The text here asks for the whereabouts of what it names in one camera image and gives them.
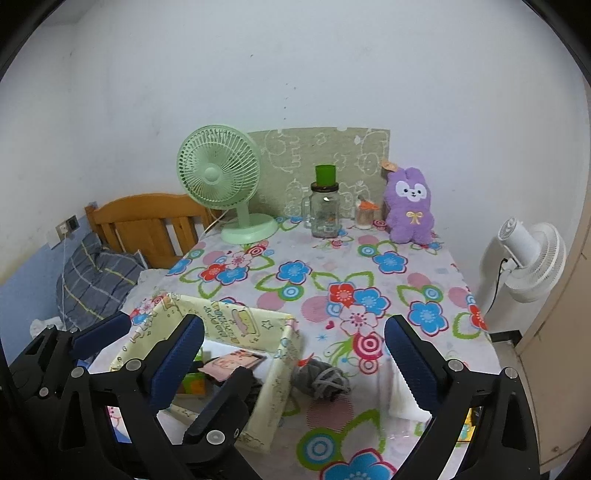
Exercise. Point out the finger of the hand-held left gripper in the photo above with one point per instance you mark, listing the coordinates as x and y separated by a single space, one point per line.
101 334
231 401

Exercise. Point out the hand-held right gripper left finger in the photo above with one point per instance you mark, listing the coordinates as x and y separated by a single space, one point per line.
178 364

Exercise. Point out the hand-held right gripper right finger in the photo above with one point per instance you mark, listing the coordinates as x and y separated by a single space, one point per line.
411 364

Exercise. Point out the pink patterned pouch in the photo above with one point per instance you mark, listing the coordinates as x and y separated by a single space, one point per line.
231 364

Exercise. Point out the yellow fabric storage box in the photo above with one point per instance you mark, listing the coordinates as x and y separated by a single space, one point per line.
272 383

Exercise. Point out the small yellow packet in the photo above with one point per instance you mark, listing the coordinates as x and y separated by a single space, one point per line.
468 429

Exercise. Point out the grey sock bundle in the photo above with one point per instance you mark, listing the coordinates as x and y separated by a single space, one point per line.
314 376

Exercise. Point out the crumpled white cloth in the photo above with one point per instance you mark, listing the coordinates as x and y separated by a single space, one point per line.
44 326

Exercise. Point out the grey plaid pillow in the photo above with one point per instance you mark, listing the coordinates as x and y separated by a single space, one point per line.
92 277

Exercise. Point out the white bedding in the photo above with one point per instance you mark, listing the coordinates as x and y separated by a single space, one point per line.
154 281

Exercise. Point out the wooden headboard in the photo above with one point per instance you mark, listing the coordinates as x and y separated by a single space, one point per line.
138 217

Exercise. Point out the floral tablecloth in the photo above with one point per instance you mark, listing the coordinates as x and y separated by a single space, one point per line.
314 277

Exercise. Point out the purple plush bunny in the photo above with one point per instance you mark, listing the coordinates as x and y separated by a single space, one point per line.
408 217

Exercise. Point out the small jar with orange lid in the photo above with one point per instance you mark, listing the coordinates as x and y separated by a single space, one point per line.
364 219

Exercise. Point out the beige door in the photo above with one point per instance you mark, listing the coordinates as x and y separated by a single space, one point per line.
568 323

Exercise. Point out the white standing fan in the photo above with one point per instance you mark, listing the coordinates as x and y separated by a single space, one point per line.
540 263

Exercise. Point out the glass jar with green lid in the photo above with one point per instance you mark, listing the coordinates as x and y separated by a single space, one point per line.
325 212

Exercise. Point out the green desk fan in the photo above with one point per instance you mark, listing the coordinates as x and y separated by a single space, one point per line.
217 175

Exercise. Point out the green patterned board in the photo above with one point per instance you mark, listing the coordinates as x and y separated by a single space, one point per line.
323 147

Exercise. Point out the white wall socket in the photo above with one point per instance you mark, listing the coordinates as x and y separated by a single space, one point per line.
62 230

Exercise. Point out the dark wall switch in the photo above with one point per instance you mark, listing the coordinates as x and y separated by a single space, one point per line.
72 223

